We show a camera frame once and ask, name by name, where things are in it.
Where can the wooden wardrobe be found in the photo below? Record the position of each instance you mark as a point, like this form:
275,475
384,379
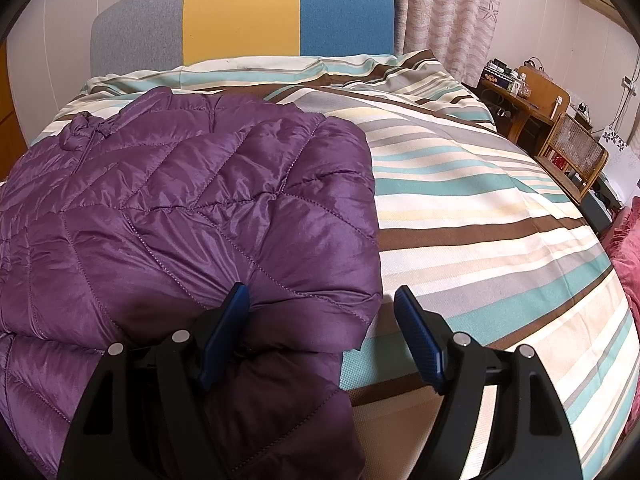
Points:
10,105

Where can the striped bed cover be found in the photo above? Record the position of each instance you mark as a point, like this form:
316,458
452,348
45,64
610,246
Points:
475,220

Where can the wooden desk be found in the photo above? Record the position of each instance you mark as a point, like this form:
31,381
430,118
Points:
525,105

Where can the purple quilted puffer jacket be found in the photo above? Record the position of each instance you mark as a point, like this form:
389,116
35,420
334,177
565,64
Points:
200,200

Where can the pink patterned curtain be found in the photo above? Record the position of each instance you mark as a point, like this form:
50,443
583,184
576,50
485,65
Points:
450,15

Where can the pink fluffy blanket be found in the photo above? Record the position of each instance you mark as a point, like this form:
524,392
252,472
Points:
627,270

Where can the desk clutter pile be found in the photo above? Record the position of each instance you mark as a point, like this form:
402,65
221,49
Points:
502,77

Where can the white floral paper bag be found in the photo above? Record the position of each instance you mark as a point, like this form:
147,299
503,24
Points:
620,160

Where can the grey yellow blue headboard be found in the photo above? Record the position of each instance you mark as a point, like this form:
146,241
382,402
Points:
240,15

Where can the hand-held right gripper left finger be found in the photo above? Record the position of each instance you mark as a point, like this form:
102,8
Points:
221,336

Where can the wooden cane chair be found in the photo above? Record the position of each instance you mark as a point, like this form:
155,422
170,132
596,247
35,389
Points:
575,152

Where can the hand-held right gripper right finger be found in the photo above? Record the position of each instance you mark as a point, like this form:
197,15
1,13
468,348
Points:
421,341

